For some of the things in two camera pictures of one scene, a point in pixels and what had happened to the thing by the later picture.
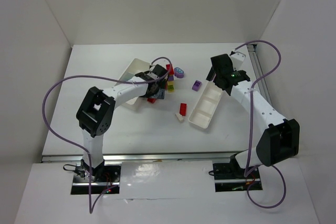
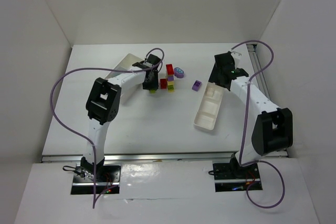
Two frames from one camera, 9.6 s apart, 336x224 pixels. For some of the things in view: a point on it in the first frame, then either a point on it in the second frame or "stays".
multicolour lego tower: x=170 y=86 stays
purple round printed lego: x=178 y=72 stays
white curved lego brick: x=179 y=117 → x=216 y=95
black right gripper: x=213 y=69 stays
